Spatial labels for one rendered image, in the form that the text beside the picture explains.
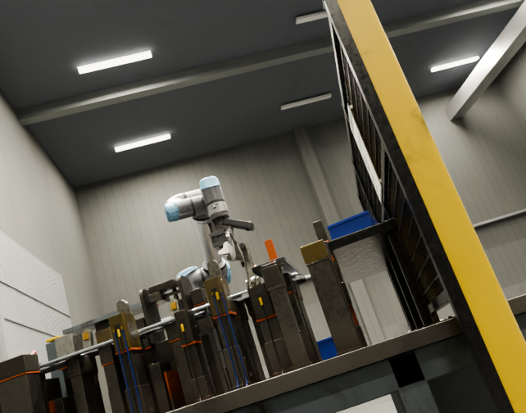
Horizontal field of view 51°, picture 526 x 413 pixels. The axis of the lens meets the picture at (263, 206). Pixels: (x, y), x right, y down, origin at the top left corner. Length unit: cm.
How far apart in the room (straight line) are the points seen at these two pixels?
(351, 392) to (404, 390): 13
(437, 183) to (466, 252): 18
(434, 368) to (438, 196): 42
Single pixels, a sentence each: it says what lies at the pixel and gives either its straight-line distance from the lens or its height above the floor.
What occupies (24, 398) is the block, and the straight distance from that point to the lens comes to 206.
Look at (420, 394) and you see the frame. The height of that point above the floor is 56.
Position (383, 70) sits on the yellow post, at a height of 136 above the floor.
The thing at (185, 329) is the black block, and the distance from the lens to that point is 180.
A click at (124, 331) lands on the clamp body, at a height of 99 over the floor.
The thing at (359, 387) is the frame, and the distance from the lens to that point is 139.
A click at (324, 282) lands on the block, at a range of 175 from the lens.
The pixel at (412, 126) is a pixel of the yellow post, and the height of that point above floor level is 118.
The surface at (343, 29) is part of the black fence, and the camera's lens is 147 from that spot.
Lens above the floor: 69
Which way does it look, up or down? 18 degrees up
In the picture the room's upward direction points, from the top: 18 degrees counter-clockwise
